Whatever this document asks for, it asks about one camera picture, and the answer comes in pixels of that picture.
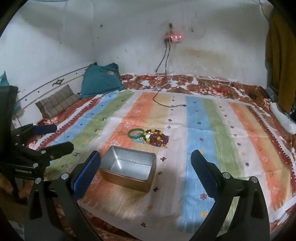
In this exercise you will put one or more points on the striped colourful mat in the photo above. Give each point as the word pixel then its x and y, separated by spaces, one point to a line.
pixel 196 129

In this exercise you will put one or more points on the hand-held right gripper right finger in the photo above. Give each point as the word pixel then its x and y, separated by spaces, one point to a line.
pixel 204 175

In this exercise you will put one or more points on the green bangle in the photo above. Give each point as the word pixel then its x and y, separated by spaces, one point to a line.
pixel 129 134

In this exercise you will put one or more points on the wall power strip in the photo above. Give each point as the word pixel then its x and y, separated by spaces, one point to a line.
pixel 173 37

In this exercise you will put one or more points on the teal cloth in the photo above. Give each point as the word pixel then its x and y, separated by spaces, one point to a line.
pixel 3 80

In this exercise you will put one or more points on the mustard yellow hanging garment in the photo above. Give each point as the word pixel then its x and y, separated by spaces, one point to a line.
pixel 282 62

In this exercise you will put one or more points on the silver metal tin box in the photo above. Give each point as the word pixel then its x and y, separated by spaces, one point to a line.
pixel 124 170

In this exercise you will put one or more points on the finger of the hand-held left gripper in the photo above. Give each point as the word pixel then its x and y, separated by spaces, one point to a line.
pixel 45 129
pixel 60 148

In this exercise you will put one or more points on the brown striped pillow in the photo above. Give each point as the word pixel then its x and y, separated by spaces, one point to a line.
pixel 57 102

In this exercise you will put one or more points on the white headboard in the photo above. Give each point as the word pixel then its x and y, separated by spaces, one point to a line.
pixel 46 83

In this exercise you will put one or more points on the white bolster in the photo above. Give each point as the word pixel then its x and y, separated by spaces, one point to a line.
pixel 283 118

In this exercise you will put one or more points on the teal pillow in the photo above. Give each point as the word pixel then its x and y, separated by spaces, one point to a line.
pixel 101 80

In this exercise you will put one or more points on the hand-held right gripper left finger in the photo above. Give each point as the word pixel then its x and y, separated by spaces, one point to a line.
pixel 86 178

